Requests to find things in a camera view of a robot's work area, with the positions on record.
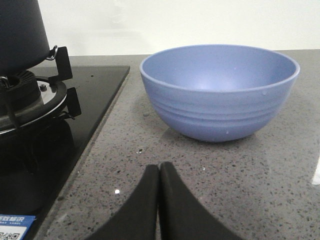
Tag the dark blue saucepan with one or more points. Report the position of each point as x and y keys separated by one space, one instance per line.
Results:
x=23 y=39

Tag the light blue plastic bowl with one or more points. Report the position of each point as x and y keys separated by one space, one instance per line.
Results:
x=218 y=92

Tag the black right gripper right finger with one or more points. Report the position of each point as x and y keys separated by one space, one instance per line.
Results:
x=181 y=216

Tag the round gas burner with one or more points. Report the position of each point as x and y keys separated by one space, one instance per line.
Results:
x=26 y=98

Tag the blue energy label sticker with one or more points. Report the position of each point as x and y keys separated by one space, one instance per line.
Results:
x=15 y=227

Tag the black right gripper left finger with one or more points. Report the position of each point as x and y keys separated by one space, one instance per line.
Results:
x=136 y=219

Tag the black glass gas hob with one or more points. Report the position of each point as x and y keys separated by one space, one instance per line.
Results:
x=36 y=160

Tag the black pot support grate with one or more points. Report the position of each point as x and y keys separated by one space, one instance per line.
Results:
x=64 y=72

